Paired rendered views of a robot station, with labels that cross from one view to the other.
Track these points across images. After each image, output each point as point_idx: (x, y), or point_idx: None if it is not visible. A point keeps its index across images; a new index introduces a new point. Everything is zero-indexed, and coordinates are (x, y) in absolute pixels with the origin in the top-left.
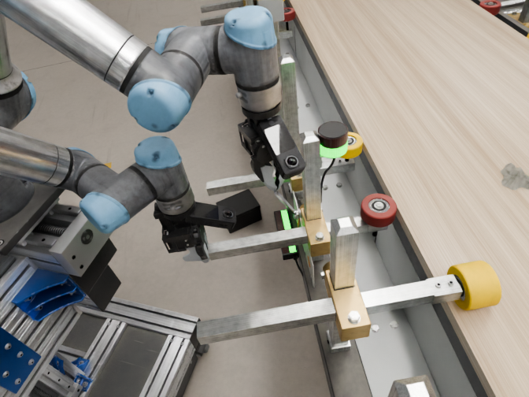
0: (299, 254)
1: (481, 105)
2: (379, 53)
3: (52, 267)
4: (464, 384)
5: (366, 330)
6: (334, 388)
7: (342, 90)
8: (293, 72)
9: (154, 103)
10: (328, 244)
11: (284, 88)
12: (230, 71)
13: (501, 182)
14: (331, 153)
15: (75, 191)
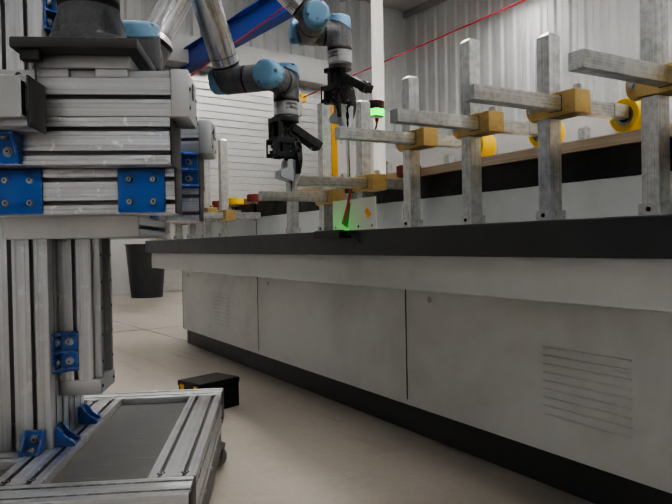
0: (352, 230)
1: None
2: None
3: (184, 146)
4: (501, 198)
5: (435, 135)
6: (423, 226)
7: None
8: (329, 110)
9: (321, 5)
10: (384, 177)
11: (323, 121)
12: (330, 37)
13: None
14: (377, 111)
15: (237, 74)
